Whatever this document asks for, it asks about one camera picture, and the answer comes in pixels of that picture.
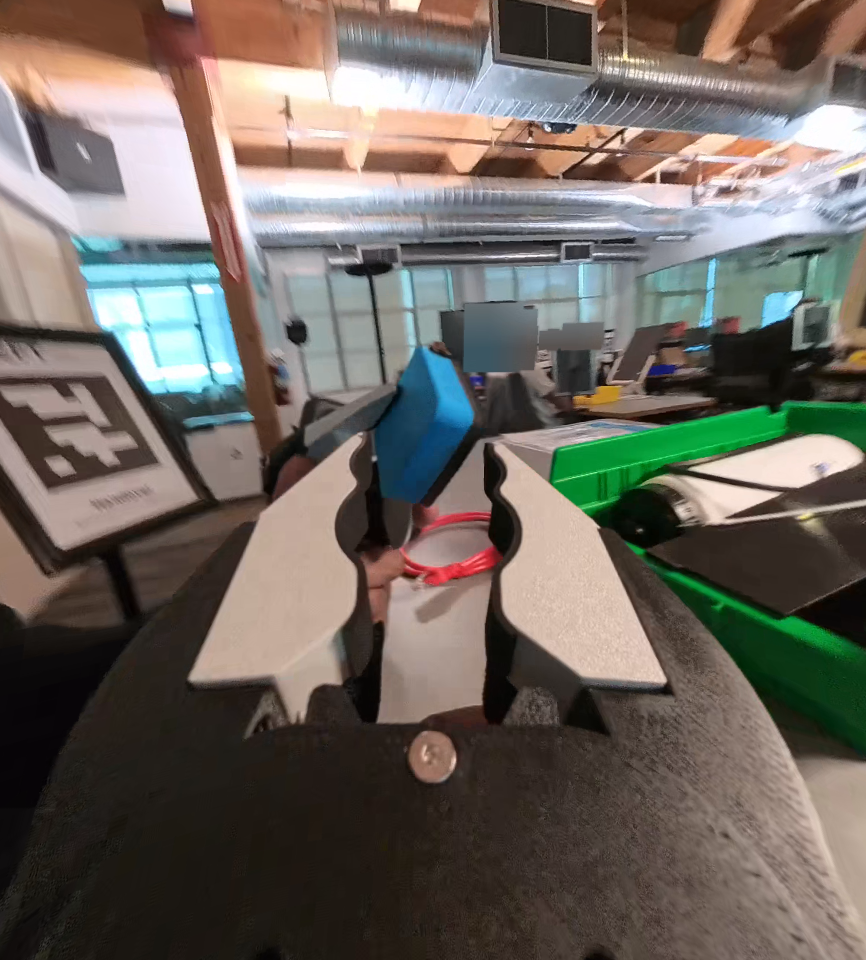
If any red white vertical sign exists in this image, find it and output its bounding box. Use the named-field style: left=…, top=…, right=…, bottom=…
left=208, top=198, right=244, bottom=284

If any red ethernet cable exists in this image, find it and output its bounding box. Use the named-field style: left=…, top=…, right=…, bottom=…
left=399, top=512, right=505, bottom=588

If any black floor lamp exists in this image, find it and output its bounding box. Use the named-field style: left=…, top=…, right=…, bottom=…
left=344, top=262, right=400, bottom=391

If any black sign stand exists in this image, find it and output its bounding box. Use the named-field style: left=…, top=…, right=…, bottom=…
left=103, top=543, right=145, bottom=624

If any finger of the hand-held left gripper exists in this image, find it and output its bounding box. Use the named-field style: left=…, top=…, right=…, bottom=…
left=305, top=382, right=402, bottom=464

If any person's left hand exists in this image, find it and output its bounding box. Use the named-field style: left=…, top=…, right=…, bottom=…
left=361, top=546, right=395, bottom=625

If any large silver ventilation duct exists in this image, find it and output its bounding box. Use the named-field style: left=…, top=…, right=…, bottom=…
left=241, top=168, right=704, bottom=245

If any white plastic stick tool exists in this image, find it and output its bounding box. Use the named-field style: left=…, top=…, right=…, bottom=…
left=725, top=489, right=866, bottom=526

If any black framed marker sign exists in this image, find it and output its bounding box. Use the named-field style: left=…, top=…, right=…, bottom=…
left=0, top=321, right=217, bottom=575

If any wooden desk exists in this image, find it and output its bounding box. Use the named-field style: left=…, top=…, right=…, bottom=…
left=575, top=393, right=715, bottom=420

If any clear sleeve with papers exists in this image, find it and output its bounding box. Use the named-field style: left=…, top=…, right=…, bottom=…
left=504, top=420, right=659, bottom=455

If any slim duct with grilles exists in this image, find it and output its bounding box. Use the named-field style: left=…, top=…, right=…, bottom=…
left=328, top=238, right=648, bottom=270

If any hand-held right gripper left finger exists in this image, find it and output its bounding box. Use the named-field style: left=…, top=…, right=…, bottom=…
left=187, top=433, right=378, bottom=725

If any green plastic bin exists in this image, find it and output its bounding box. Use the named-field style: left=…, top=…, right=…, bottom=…
left=549, top=401, right=866, bottom=760

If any ceiling duct with vent box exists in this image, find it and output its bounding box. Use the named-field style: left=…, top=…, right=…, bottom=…
left=331, top=0, right=866, bottom=140

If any wooden support post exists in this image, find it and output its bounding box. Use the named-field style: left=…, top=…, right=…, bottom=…
left=144, top=0, right=284, bottom=455

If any white bottle black cap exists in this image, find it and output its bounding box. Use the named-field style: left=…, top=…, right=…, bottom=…
left=613, top=433, right=866, bottom=549

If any tilted black board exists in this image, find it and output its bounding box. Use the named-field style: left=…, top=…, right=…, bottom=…
left=609, top=326, right=667, bottom=396

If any blue black whiteboard eraser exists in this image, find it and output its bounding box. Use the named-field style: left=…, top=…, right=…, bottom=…
left=373, top=345, right=479, bottom=505

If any black flat sheet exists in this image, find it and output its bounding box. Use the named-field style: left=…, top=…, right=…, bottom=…
left=646, top=468, right=866, bottom=618

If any black office chair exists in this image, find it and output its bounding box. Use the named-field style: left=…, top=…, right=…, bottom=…
left=710, top=318, right=817, bottom=406

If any office chair with grey jacket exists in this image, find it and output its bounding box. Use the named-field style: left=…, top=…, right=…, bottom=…
left=478, top=371, right=554, bottom=435

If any thin black cable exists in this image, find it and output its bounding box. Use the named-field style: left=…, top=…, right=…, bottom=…
left=661, top=461, right=787, bottom=498

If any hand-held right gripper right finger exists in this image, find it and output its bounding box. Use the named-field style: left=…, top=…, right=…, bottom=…
left=481, top=441, right=669, bottom=727

